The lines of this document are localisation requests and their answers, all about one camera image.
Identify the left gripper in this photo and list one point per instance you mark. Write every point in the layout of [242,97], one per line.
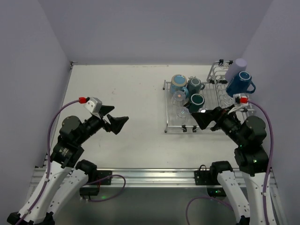
[104,121]

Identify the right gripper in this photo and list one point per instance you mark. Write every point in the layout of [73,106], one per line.
[218,118]

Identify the dark green mug front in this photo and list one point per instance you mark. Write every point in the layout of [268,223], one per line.
[196,102]

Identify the dark green mug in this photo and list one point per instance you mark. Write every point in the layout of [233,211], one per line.
[194,85]
[196,102]

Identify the light blue mug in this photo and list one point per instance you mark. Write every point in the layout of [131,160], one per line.
[179,82]

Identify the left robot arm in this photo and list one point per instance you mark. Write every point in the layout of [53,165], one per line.
[66,173]

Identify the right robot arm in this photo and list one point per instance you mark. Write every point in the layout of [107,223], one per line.
[254,208]

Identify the metal dish rack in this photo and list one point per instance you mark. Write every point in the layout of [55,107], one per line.
[214,94]

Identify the dark blue plastic mug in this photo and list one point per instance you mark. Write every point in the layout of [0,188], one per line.
[241,83]

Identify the lavender plastic cup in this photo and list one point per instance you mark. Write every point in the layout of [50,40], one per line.
[237,66]

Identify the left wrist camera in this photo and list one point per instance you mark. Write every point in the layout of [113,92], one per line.
[93,105]

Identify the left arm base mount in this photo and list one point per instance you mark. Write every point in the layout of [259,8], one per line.
[94,174]

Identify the aluminium mounting rail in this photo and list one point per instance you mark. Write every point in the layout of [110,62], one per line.
[147,178]

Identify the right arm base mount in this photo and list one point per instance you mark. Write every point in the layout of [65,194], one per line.
[208,177]

